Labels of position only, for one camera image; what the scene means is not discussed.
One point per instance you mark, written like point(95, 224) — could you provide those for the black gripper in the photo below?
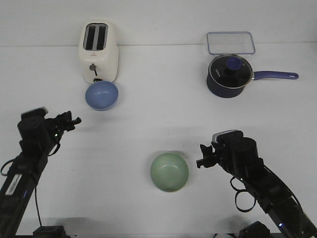
point(61, 123)
point(222, 154)

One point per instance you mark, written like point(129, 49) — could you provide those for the blue bowl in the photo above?
point(101, 95)

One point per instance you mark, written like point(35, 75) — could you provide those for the green bowl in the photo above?
point(169, 172)

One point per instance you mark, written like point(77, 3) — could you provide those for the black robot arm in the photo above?
point(40, 138)
point(238, 156)

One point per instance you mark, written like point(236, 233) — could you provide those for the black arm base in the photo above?
point(255, 230)
point(50, 232)

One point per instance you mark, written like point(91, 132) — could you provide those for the cream white toaster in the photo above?
point(98, 51)

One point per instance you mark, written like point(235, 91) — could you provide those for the dark blue saucepan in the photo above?
point(257, 75)

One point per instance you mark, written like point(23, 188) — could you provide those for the glass pot lid blue knob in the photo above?
point(230, 71)

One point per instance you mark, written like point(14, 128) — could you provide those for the clear plastic container blue rim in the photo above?
point(238, 42)

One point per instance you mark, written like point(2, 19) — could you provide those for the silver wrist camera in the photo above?
point(38, 112)
point(218, 137)

